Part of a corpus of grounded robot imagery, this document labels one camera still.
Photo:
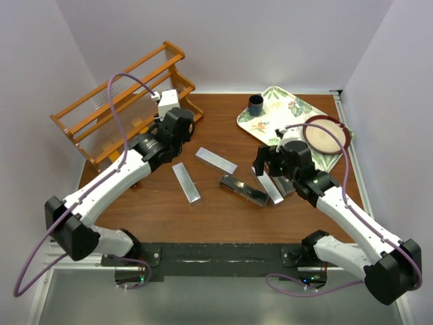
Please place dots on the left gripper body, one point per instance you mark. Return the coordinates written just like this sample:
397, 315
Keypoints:
185, 139

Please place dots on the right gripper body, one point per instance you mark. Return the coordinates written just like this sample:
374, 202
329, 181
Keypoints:
277, 163

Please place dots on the black toothpaste box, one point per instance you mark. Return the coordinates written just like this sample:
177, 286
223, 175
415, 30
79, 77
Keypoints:
284, 185
244, 190

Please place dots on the gold honeycomb toothpaste box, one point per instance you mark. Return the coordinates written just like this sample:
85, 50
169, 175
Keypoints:
114, 156

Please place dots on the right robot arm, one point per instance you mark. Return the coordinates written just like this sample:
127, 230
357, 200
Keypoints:
388, 266

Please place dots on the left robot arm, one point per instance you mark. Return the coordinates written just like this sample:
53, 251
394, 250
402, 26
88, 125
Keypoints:
71, 221

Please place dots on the orange wooden shelf rack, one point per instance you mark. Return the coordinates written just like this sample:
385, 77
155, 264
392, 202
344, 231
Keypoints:
89, 124

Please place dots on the silver toothpaste box right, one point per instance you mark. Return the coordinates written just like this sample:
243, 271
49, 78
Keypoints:
268, 186

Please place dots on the silver toothpaste box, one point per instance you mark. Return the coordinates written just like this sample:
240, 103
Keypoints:
215, 160
268, 186
188, 187

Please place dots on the silver toothpaste box upper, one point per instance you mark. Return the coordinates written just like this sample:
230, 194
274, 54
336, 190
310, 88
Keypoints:
215, 160

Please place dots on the red rimmed beige plate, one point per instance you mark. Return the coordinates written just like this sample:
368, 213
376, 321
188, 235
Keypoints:
320, 140

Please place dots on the floral serving tray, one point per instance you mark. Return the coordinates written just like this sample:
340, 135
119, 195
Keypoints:
281, 109

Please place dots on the dark blue mug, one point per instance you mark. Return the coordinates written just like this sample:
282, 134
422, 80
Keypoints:
255, 105

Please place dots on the silver toothpaste box left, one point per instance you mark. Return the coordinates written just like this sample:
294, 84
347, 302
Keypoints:
188, 187

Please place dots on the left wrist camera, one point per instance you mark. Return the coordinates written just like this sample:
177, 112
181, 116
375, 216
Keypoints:
166, 101

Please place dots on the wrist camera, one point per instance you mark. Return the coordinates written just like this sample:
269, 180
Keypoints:
166, 101
285, 136

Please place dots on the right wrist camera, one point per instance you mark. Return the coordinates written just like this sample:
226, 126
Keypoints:
285, 136

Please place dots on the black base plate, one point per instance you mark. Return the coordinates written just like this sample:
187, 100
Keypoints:
232, 260

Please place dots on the aluminium frame rail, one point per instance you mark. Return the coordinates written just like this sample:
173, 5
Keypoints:
368, 179

